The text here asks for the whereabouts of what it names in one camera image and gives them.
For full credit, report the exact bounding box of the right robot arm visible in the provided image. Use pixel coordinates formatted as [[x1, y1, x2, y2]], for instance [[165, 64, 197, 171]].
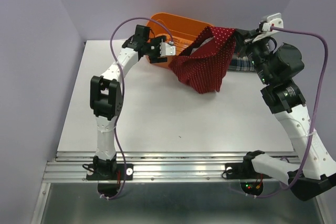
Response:
[[222, 29, 335, 201]]

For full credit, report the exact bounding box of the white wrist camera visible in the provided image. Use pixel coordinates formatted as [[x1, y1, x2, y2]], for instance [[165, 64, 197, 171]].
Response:
[[160, 42, 176, 57], [257, 13, 284, 40]]

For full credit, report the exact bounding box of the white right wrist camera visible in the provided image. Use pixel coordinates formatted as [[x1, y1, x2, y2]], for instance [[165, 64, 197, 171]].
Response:
[[257, 13, 284, 40]]

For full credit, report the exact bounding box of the red polka dot skirt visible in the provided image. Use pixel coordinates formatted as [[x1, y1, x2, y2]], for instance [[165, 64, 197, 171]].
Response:
[[169, 26, 236, 94]]

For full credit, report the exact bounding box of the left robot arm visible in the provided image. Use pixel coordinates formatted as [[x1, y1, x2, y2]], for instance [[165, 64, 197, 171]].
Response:
[[84, 25, 175, 180]]

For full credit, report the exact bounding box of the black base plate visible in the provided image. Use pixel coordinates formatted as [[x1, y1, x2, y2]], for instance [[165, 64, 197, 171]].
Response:
[[222, 162, 270, 180], [82, 163, 134, 181]]

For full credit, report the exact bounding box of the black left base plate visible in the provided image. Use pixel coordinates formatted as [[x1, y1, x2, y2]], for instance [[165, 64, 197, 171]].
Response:
[[82, 163, 134, 181]]

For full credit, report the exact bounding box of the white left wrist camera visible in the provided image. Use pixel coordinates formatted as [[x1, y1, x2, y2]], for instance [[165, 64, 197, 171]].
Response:
[[160, 42, 176, 57]]

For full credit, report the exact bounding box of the navy plaid skirt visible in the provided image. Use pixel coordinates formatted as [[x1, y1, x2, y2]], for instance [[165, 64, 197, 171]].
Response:
[[228, 55, 255, 72]]

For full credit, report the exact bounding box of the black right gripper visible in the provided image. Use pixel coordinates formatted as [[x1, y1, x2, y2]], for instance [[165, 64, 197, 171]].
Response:
[[235, 27, 275, 85]]

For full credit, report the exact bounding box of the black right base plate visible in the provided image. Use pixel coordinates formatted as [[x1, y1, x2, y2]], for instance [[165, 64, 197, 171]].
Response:
[[222, 162, 270, 180]]

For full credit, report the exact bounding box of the orange plastic basket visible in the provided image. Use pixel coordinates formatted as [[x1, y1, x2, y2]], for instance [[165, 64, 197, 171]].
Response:
[[146, 13, 213, 69]]

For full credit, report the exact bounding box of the aluminium rail frame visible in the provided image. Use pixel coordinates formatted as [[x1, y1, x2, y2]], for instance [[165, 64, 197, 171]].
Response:
[[32, 151, 333, 223]]

